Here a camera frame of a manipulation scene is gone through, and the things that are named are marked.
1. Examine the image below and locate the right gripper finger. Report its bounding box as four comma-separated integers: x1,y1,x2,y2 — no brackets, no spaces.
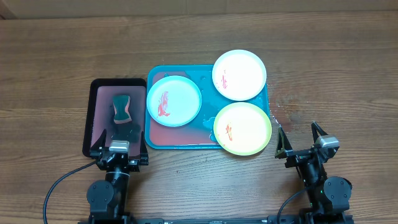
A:
311,121,328,143
274,126,293,158

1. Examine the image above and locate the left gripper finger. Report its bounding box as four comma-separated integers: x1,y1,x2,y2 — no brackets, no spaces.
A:
90,129,107,152
140,131,148,157

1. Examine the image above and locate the yellow-green plate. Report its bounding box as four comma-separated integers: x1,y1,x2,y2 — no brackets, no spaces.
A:
213,102,272,156

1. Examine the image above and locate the green and orange sponge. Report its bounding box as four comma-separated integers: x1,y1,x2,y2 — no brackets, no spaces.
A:
113,95,132,124

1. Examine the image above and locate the light blue plate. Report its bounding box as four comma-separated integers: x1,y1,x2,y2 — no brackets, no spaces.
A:
146,75,202,128

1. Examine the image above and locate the white plate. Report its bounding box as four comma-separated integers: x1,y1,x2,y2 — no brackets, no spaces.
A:
211,49,267,101

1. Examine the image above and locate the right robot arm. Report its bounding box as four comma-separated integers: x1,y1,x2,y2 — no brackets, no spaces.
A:
275,122,354,224

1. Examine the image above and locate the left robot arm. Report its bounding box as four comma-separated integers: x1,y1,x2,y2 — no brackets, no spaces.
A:
86,130,149,224

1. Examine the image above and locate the black plastic tray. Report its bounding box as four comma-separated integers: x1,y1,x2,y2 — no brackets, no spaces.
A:
82,78,147,157

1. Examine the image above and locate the teal plastic tray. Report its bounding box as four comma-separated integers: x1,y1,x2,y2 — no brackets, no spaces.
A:
145,65,269,150

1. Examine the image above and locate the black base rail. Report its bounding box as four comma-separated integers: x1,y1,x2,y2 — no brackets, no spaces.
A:
77,214,354,224

